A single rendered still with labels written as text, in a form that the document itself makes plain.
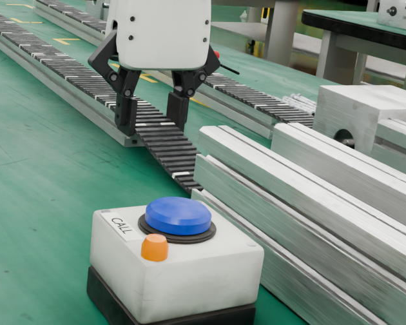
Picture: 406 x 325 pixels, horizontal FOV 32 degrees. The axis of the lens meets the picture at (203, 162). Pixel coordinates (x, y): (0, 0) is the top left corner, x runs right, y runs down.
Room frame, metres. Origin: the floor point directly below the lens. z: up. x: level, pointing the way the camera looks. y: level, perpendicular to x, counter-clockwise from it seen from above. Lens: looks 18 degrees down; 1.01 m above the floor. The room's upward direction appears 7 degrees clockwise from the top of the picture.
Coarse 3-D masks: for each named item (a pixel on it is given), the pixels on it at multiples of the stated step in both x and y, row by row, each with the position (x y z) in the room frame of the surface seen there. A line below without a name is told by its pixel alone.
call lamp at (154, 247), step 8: (144, 240) 0.35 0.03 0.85; (152, 240) 0.35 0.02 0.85; (160, 240) 0.35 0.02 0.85; (144, 248) 0.35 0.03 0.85; (152, 248) 0.35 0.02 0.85; (160, 248) 0.35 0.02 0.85; (168, 248) 0.36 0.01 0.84; (144, 256) 0.35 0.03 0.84; (152, 256) 0.35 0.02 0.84; (160, 256) 0.35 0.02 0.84
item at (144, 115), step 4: (140, 112) 0.75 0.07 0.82; (144, 112) 0.75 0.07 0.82; (148, 112) 0.75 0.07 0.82; (152, 112) 0.75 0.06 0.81; (156, 112) 0.75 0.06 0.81; (160, 112) 0.76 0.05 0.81; (140, 116) 0.73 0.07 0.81; (144, 116) 0.74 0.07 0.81; (148, 116) 0.74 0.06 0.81; (152, 116) 0.74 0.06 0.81; (156, 116) 0.74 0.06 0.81; (160, 116) 0.74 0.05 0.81; (164, 116) 0.75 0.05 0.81
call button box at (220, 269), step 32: (96, 224) 0.40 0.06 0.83; (128, 224) 0.39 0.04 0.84; (224, 224) 0.41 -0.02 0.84; (96, 256) 0.40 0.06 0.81; (128, 256) 0.36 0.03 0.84; (192, 256) 0.36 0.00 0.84; (224, 256) 0.37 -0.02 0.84; (256, 256) 0.38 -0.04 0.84; (96, 288) 0.39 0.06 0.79; (128, 288) 0.36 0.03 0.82; (160, 288) 0.35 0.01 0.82; (192, 288) 0.36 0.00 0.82; (224, 288) 0.37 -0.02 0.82; (256, 288) 0.38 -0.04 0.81; (128, 320) 0.35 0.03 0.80; (160, 320) 0.35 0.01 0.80; (192, 320) 0.36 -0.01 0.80; (224, 320) 0.37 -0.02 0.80
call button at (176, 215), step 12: (156, 204) 0.40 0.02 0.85; (168, 204) 0.40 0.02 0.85; (180, 204) 0.40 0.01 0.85; (192, 204) 0.40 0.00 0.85; (156, 216) 0.38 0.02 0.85; (168, 216) 0.38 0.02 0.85; (180, 216) 0.38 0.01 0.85; (192, 216) 0.39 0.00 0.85; (204, 216) 0.39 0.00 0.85; (156, 228) 0.38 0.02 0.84; (168, 228) 0.38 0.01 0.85; (180, 228) 0.38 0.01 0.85; (192, 228) 0.38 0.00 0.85; (204, 228) 0.39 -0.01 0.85
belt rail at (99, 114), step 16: (0, 48) 1.16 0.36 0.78; (16, 48) 1.08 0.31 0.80; (32, 64) 1.03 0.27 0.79; (48, 80) 0.95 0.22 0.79; (64, 80) 0.89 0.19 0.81; (64, 96) 0.89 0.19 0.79; (80, 96) 0.84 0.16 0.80; (96, 112) 0.81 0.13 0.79; (112, 112) 0.76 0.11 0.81; (112, 128) 0.76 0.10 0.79; (128, 144) 0.73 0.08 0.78
